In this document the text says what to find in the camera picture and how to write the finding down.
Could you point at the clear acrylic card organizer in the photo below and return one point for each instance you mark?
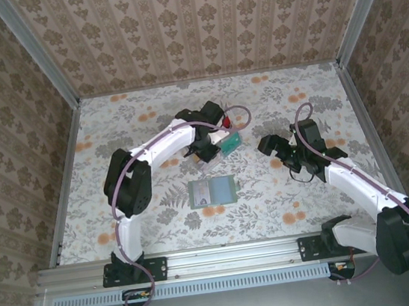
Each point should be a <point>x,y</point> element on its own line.
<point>212,167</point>

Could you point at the white photo ID card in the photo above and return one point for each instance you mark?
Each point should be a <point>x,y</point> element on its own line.
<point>200,195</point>

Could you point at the green card deck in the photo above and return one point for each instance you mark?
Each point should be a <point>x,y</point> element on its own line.
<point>231,145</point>

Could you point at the green card holder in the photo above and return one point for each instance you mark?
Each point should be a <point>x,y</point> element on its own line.
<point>221,192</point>

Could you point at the aluminium corner post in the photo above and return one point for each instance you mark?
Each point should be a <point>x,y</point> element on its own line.
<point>365,7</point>
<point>35,50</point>

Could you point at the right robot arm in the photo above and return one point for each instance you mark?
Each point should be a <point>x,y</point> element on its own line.
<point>364,188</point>

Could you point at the aluminium side rail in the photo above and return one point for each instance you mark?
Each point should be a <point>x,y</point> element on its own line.
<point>64,179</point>
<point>375,130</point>

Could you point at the floral tablecloth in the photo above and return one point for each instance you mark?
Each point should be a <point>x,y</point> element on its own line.
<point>127,114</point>

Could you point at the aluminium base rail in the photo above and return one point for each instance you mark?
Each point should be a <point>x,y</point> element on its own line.
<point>233,256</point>

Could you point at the thin aluminium wall rail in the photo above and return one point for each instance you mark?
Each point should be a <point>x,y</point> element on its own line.
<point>210,80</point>

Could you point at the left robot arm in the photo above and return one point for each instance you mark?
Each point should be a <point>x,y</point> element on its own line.
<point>165,143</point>

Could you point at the red credit card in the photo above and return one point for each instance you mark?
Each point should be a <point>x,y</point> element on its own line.
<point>227,122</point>

